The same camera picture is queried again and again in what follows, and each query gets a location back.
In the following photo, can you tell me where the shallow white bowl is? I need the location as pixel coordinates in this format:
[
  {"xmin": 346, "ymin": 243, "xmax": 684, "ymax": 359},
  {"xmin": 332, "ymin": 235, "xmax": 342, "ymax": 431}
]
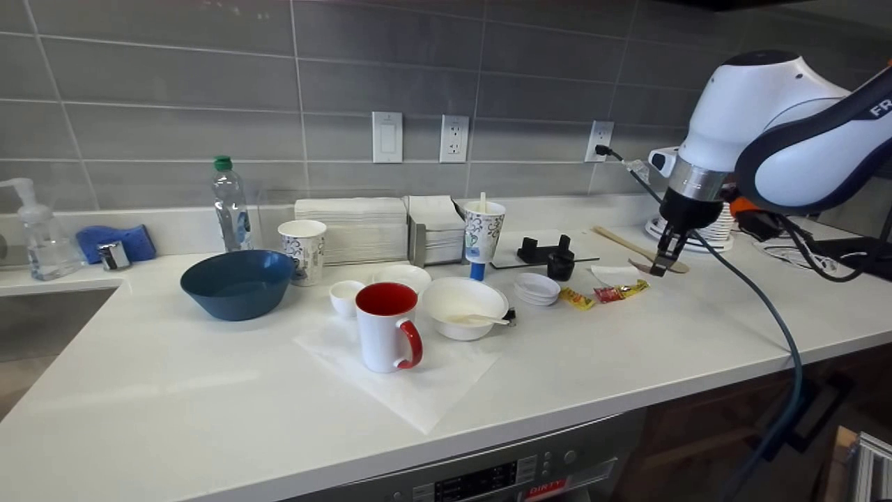
[{"xmin": 371, "ymin": 264, "xmax": 433, "ymax": 298}]

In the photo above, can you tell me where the white plastic spoon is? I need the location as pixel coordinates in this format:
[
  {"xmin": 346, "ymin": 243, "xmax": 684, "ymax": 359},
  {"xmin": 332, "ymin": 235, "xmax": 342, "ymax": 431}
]
[{"xmin": 449, "ymin": 313, "xmax": 514, "ymax": 328}]

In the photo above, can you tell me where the white light switch plate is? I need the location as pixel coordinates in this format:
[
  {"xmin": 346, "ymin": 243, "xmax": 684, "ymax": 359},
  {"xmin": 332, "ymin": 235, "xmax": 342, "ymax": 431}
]
[{"xmin": 371, "ymin": 111, "xmax": 404, "ymax": 165}]

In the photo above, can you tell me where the clear water bottle green cap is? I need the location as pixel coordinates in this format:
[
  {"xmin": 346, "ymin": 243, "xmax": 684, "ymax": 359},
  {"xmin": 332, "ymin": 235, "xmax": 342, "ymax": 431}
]
[{"xmin": 210, "ymin": 155, "xmax": 254, "ymax": 253}]

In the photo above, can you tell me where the white cable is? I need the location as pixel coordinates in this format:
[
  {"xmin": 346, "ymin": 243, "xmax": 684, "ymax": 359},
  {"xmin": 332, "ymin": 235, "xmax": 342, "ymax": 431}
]
[{"xmin": 753, "ymin": 237, "xmax": 815, "ymax": 271}]

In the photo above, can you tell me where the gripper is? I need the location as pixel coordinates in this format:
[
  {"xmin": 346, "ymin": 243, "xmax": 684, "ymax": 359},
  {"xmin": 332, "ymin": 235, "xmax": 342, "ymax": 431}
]
[{"xmin": 650, "ymin": 187, "xmax": 723, "ymax": 277}]

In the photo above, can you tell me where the black stand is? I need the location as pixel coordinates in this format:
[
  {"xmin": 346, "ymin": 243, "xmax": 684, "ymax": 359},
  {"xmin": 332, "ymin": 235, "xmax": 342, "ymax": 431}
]
[{"xmin": 516, "ymin": 234, "xmax": 574, "ymax": 266}]

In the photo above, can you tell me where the metal napkin holder with napkins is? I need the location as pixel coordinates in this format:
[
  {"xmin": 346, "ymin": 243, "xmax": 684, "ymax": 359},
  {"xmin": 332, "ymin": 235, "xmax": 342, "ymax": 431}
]
[{"xmin": 406, "ymin": 195, "xmax": 467, "ymax": 268}]

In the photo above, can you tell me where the white wall socket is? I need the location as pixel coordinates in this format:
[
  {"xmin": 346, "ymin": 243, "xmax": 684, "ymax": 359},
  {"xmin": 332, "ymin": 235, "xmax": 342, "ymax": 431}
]
[
  {"xmin": 439, "ymin": 114, "xmax": 470, "ymax": 165},
  {"xmin": 585, "ymin": 120, "xmax": 616, "ymax": 163}
]

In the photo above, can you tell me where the dishwasher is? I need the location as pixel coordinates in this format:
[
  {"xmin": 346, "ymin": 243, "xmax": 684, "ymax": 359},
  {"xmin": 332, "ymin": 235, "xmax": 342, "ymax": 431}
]
[{"xmin": 296, "ymin": 410, "xmax": 647, "ymax": 502}]

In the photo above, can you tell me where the blue sponge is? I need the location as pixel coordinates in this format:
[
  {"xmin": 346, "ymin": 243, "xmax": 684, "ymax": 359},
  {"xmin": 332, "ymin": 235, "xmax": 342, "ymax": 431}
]
[{"xmin": 75, "ymin": 224, "xmax": 157, "ymax": 265}]

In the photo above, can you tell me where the grey cable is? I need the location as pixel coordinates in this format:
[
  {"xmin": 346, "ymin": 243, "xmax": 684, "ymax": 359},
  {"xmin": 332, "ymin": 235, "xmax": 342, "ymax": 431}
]
[{"xmin": 594, "ymin": 144, "xmax": 804, "ymax": 502}]

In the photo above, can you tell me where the small black cup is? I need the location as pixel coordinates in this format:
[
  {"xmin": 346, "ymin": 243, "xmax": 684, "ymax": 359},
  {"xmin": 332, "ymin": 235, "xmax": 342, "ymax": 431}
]
[{"xmin": 546, "ymin": 250, "xmax": 577, "ymax": 282}]

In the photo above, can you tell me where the dark blue bowl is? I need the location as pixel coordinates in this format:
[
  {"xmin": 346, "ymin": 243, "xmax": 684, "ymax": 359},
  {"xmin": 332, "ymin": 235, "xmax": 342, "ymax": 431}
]
[{"xmin": 180, "ymin": 250, "xmax": 298, "ymax": 323}]

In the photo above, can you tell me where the flat black tray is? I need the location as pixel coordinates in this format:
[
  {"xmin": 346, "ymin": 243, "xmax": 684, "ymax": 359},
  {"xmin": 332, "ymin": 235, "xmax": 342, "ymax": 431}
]
[{"xmin": 489, "ymin": 252, "xmax": 601, "ymax": 271}]

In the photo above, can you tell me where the white mug red inside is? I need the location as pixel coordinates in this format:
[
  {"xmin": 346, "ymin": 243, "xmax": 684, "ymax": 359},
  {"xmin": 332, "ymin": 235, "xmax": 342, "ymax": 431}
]
[{"xmin": 355, "ymin": 282, "xmax": 424, "ymax": 374}]

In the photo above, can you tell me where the wooden spoon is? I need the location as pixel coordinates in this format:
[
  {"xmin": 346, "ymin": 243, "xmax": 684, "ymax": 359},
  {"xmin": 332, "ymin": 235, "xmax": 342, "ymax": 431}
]
[{"xmin": 592, "ymin": 225, "xmax": 691, "ymax": 275}]

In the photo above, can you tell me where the black cabinet handle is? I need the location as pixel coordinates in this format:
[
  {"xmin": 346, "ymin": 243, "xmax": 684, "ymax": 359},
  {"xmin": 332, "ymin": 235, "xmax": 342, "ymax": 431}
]
[{"xmin": 762, "ymin": 375, "xmax": 857, "ymax": 455}]

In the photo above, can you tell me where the sink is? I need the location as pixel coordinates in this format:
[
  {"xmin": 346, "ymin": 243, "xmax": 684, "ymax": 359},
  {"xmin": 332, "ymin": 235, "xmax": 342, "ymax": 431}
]
[{"xmin": 0, "ymin": 277, "xmax": 125, "ymax": 365}]

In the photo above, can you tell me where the small white cup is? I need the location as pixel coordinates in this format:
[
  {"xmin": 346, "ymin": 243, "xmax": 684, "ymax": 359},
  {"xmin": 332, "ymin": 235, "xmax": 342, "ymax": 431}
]
[{"xmin": 329, "ymin": 280, "xmax": 367, "ymax": 319}]

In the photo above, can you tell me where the stack of small white dishes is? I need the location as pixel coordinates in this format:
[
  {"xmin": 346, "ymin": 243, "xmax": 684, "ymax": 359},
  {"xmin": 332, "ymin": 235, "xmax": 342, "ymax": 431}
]
[{"xmin": 513, "ymin": 272, "xmax": 562, "ymax": 307}]

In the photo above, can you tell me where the stack of white plates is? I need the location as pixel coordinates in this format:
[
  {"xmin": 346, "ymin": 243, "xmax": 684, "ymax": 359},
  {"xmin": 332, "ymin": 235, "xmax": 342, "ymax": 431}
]
[{"xmin": 644, "ymin": 204, "xmax": 737, "ymax": 254}]

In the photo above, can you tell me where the patterned paper cup with stick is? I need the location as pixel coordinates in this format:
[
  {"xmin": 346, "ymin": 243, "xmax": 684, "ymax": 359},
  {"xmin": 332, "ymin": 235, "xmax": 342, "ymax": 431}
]
[{"xmin": 463, "ymin": 192, "xmax": 507, "ymax": 265}]

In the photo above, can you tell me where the white paper napkin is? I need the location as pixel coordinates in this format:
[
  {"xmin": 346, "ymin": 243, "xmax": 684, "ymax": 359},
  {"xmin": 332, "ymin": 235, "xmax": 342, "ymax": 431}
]
[{"xmin": 292, "ymin": 315, "xmax": 502, "ymax": 436}]

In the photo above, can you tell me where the clear soap pump dispenser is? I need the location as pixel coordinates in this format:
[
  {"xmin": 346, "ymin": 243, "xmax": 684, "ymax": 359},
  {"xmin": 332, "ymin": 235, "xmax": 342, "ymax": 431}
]
[{"xmin": 0, "ymin": 177, "xmax": 82, "ymax": 282}]

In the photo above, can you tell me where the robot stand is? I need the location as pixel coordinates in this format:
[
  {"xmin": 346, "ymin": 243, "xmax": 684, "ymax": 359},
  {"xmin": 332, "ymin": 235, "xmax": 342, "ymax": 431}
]
[{"xmin": 845, "ymin": 431, "xmax": 892, "ymax": 502}]

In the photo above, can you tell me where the stack of white napkins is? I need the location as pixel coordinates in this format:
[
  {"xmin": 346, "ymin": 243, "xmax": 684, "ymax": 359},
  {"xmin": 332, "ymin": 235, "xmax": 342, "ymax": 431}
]
[{"xmin": 293, "ymin": 197, "xmax": 409, "ymax": 266}]

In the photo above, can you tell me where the white packet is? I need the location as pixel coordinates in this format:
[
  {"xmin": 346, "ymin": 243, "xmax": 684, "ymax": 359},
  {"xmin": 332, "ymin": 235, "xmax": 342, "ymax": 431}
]
[{"xmin": 590, "ymin": 264, "xmax": 646, "ymax": 289}]

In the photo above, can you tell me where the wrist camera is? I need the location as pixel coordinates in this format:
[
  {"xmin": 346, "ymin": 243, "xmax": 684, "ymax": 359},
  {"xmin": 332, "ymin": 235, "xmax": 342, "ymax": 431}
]
[{"xmin": 736, "ymin": 208, "xmax": 785, "ymax": 243}]

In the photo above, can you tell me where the red and yellow sauce packet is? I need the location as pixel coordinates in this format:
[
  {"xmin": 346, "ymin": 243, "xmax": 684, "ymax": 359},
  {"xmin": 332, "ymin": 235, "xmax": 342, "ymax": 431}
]
[{"xmin": 593, "ymin": 279, "xmax": 651, "ymax": 305}]

